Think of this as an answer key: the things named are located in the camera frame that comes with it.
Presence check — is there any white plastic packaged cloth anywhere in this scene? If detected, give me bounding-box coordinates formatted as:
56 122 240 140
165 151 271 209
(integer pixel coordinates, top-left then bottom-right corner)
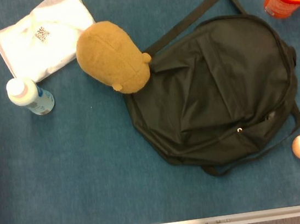
0 0 103 88

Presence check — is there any blue table mat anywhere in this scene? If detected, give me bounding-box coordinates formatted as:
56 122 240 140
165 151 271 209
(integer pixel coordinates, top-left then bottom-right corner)
0 0 300 224

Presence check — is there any white blue lotion bottle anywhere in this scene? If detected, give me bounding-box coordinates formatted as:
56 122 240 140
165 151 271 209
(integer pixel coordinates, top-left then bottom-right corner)
5 73 56 120

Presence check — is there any brown plush toy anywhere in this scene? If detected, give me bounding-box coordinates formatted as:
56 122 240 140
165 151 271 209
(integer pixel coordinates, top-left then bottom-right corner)
72 15 156 100

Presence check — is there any black backpack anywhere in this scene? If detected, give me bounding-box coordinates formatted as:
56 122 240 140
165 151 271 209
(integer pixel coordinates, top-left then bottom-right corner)
110 0 300 187

